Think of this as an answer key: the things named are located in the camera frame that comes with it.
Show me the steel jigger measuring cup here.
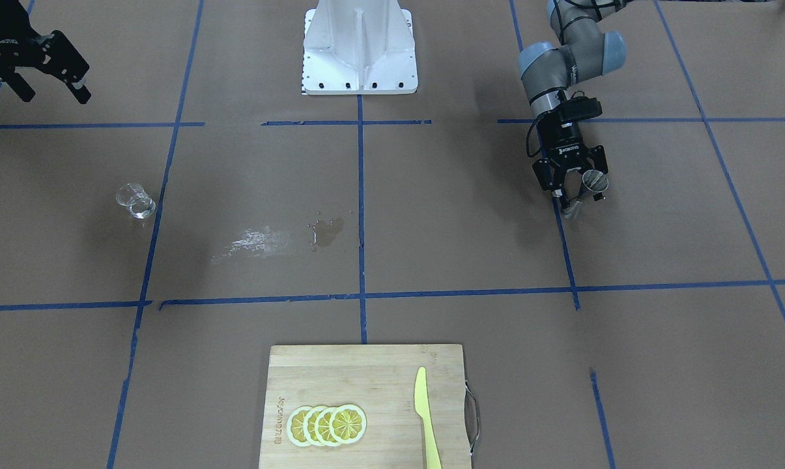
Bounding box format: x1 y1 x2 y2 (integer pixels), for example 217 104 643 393
561 169 609 219

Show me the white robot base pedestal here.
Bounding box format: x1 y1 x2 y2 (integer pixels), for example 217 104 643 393
301 1 419 96

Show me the yellow plastic knife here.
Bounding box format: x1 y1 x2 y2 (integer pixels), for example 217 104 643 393
414 366 442 468

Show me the lemon slice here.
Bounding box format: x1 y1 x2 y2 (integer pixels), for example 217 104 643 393
314 407 341 446
287 406 311 448
329 404 367 444
301 406 325 446

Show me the clear glass cup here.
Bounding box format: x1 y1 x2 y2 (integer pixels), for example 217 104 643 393
115 183 157 220

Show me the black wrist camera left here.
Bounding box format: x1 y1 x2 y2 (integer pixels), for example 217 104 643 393
555 95 603 124

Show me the bamboo cutting board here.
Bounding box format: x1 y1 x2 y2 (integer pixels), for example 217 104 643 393
258 344 472 468

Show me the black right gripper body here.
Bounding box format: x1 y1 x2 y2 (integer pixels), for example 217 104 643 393
0 1 91 83

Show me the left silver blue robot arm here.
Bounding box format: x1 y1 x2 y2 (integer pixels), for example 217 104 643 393
518 1 627 219

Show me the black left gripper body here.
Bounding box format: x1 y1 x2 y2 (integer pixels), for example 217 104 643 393
532 111 608 191

